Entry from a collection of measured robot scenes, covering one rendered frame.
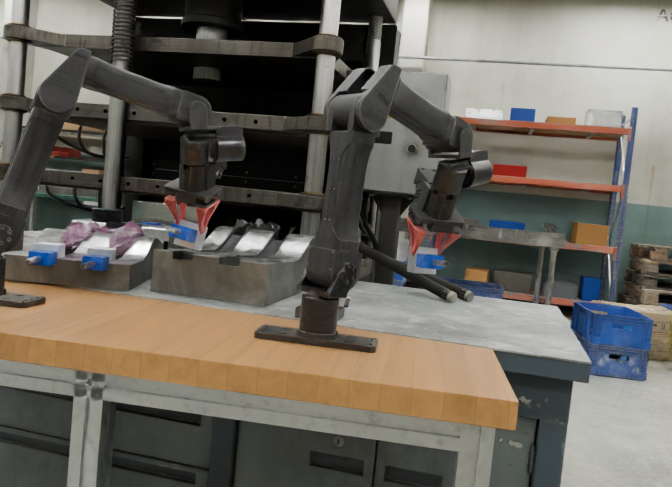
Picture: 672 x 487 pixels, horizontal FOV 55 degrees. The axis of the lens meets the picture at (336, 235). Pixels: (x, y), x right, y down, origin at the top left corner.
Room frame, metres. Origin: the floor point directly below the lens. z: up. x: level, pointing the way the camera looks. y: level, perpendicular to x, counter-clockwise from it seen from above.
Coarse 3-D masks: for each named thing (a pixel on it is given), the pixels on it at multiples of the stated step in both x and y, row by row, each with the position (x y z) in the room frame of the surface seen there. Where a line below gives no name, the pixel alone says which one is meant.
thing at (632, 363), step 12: (576, 336) 4.74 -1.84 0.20; (588, 348) 4.43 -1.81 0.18; (600, 348) 4.40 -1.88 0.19; (612, 348) 4.39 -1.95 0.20; (624, 348) 4.38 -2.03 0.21; (600, 360) 4.40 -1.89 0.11; (612, 360) 4.39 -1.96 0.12; (624, 360) 4.37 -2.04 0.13; (636, 360) 4.37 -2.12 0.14; (600, 372) 4.40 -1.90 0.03; (612, 372) 4.39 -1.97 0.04; (624, 372) 4.38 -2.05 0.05; (636, 372) 4.38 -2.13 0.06
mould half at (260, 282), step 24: (216, 240) 1.62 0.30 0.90; (264, 240) 1.61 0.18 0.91; (288, 240) 1.61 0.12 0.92; (312, 240) 1.62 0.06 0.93; (168, 264) 1.37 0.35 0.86; (192, 264) 1.36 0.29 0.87; (216, 264) 1.34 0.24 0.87; (264, 264) 1.32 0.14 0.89; (288, 264) 1.45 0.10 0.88; (168, 288) 1.37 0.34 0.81; (192, 288) 1.36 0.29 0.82; (216, 288) 1.34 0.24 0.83; (240, 288) 1.33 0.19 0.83; (264, 288) 1.32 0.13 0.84; (288, 288) 1.46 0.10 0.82
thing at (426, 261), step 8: (424, 248) 1.33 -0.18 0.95; (432, 248) 1.34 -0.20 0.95; (408, 256) 1.36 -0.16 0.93; (416, 256) 1.33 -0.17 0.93; (424, 256) 1.29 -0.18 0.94; (432, 256) 1.29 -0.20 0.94; (440, 256) 1.30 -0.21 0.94; (408, 264) 1.35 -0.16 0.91; (416, 264) 1.32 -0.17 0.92; (424, 264) 1.29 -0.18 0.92; (432, 264) 1.29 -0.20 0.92; (440, 264) 1.25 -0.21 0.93; (448, 264) 1.24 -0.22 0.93; (416, 272) 1.33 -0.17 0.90; (424, 272) 1.33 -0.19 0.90; (432, 272) 1.34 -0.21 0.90
